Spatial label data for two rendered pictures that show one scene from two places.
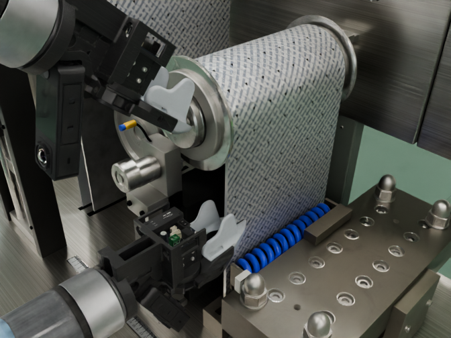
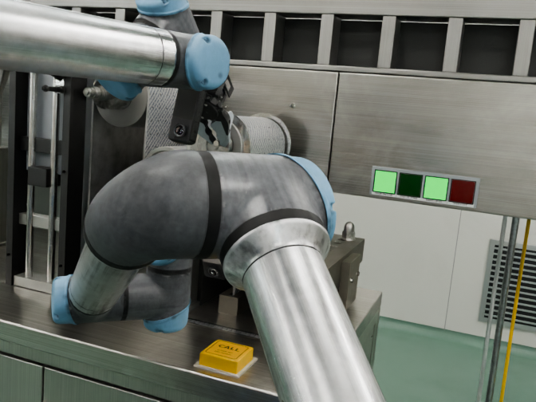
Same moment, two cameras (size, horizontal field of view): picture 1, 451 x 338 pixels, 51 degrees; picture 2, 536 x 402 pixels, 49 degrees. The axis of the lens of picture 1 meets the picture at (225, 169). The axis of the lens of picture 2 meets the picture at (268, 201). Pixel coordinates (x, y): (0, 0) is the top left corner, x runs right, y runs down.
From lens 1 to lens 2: 0.80 m
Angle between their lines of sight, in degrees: 34
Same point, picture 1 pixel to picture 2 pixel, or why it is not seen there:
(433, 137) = (336, 183)
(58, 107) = (198, 100)
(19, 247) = (36, 295)
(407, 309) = (350, 262)
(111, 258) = not seen: hidden behind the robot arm
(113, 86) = (214, 97)
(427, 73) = (327, 144)
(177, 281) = not seen: hidden behind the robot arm
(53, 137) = (191, 116)
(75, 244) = not seen: hidden behind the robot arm
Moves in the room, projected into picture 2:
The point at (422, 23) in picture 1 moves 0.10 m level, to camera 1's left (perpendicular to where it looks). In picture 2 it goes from (320, 116) to (284, 113)
